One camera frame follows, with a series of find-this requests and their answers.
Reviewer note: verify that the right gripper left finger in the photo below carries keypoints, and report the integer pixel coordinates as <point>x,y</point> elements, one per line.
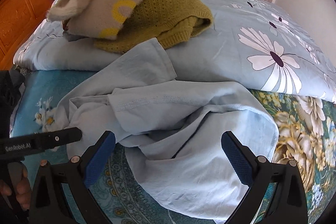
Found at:
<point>84,172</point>

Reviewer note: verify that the light blue printed t-shirt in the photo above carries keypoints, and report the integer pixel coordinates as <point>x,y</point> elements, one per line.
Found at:
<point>171,130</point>

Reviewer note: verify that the person's left hand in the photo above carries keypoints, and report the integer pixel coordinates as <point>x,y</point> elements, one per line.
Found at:
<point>18,177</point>

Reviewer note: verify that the light blue floral quilt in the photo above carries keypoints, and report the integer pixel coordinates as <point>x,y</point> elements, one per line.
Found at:
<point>249,42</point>

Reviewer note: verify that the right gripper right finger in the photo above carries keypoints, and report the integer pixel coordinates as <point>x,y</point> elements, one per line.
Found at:
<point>253,171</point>

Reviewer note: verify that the teal floral bed blanket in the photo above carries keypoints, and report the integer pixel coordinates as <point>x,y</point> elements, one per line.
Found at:
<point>306,134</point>

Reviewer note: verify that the dark grey fleece garment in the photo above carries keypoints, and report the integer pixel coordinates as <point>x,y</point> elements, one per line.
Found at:
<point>11,81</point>

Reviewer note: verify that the mustard yellow knit sweater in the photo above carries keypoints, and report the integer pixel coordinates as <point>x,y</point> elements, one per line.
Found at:
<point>169,21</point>

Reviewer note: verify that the orange wooden headboard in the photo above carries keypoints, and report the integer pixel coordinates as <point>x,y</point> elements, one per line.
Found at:
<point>19,19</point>

